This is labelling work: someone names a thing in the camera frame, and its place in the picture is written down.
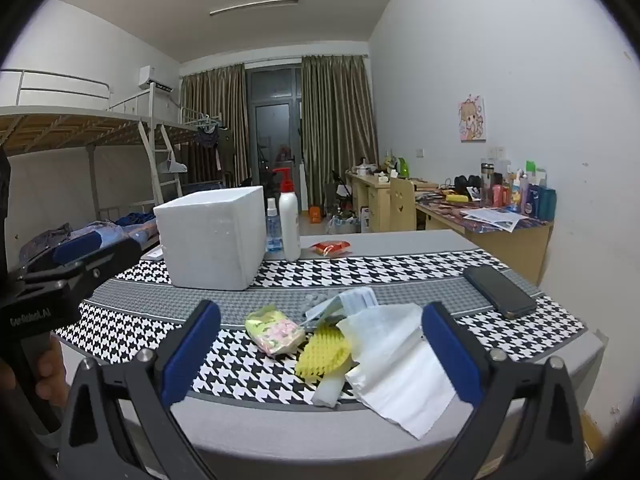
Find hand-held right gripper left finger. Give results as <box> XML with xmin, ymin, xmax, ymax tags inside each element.
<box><xmin>57</xmin><ymin>300</ymin><xmax>222</xmax><ymax>480</ymax></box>

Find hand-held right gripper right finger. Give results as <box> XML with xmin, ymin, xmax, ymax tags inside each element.
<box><xmin>421</xmin><ymin>302</ymin><xmax>586</xmax><ymax>480</ymax></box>

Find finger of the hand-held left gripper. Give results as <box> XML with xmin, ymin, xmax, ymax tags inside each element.
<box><xmin>60</xmin><ymin>237</ymin><xmax>143</xmax><ymax>311</ymax></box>
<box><xmin>17</xmin><ymin>234</ymin><xmax>126</xmax><ymax>282</ymax></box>

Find white paper tissue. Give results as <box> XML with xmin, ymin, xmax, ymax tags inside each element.
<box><xmin>336</xmin><ymin>303</ymin><xmax>457</xmax><ymax>440</ymax></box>

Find floral tissue packet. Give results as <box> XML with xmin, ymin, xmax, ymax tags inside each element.
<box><xmin>244</xmin><ymin>304</ymin><xmax>306</xmax><ymax>357</ymax></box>

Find white foam box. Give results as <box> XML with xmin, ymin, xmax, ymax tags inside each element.
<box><xmin>153</xmin><ymin>185</ymin><xmax>266</xmax><ymax>291</ymax></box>

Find blue face mask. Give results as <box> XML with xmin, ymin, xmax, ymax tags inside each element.
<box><xmin>302</xmin><ymin>287</ymin><xmax>378</xmax><ymax>331</ymax></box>

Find yellow foam fruit net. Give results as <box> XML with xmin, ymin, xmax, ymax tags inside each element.
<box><xmin>295</xmin><ymin>323</ymin><xmax>353</xmax><ymax>378</ymax></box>

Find grey sock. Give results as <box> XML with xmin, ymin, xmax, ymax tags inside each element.
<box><xmin>300</xmin><ymin>292</ymin><xmax>333</xmax><ymax>317</ymax></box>

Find person's left hand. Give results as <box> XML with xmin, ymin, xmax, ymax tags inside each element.
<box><xmin>34</xmin><ymin>344</ymin><xmax>68</xmax><ymax>403</ymax></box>

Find blue checked blanket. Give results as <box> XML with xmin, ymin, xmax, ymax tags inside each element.
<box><xmin>20</xmin><ymin>212</ymin><xmax>161</xmax><ymax>261</ymax></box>

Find black smartphone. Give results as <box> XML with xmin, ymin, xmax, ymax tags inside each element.
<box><xmin>463</xmin><ymin>265</ymin><xmax>538</xmax><ymax>320</ymax></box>

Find wooden desk with printed cover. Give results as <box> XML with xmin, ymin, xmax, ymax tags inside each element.
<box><xmin>415</xmin><ymin>195</ymin><xmax>555</xmax><ymax>286</ymax></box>

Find white metal bunk bed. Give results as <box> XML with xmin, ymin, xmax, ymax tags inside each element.
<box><xmin>165</xmin><ymin>105</ymin><xmax>226</xmax><ymax>186</ymax></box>
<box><xmin>0</xmin><ymin>69</ymin><xmax>183</xmax><ymax>256</ymax></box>

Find printed paper sheets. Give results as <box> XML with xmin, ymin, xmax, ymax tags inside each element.
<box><xmin>460</xmin><ymin>206</ymin><xmax>528</xmax><ymax>233</ymax></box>

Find clear blue spray bottle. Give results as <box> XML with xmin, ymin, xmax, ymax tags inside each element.
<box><xmin>265</xmin><ymin>198</ymin><xmax>285</xmax><ymax>253</ymax></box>

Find wooden chair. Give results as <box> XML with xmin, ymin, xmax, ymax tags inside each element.
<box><xmin>389</xmin><ymin>176</ymin><xmax>417</xmax><ymax>232</ymax></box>

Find red snack packet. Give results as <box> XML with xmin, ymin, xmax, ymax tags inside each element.
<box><xmin>309</xmin><ymin>240</ymin><xmax>352</xmax><ymax>257</ymax></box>

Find white pump bottle red pump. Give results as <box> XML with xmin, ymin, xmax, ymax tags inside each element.
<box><xmin>272</xmin><ymin>167</ymin><xmax>302</xmax><ymax>262</ymax></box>

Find hanging dark clothes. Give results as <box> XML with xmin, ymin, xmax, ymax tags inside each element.
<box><xmin>195</xmin><ymin>115</ymin><xmax>236</xmax><ymax>181</ymax></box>

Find plain wooden desk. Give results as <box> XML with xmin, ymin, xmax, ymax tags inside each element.
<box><xmin>345</xmin><ymin>172</ymin><xmax>418</xmax><ymax>233</ymax></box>

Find group of toiletry bottles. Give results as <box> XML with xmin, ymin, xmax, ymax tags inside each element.
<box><xmin>480</xmin><ymin>159</ymin><xmax>557</xmax><ymax>221</ymax></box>

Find brown curtain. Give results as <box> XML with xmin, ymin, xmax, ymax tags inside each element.
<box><xmin>180</xmin><ymin>64</ymin><xmax>251</xmax><ymax>196</ymax></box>
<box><xmin>300</xmin><ymin>54</ymin><xmax>379</xmax><ymax>211</ymax></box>

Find white air conditioner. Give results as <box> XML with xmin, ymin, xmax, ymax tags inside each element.
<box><xmin>138</xmin><ymin>66</ymin><xmax>174</xmax><ymax>93</ymax></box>

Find glass balcony door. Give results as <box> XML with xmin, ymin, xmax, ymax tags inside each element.
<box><xmin>245</xmin><ymin>62</ymin><xmax>306</xmax><ymax>201</ymax></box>

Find ceiling tube light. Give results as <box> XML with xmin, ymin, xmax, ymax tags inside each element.
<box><xmin>209</xmin><ymin>0</ymin><xmax>300</xmax><ymax>16</ymax></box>

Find pink cartoon wall poster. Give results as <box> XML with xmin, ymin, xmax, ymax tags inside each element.
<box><xmin>457</xmin><ymin>94</ymin><xmax>488</xmax><ymax>143</ymax></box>

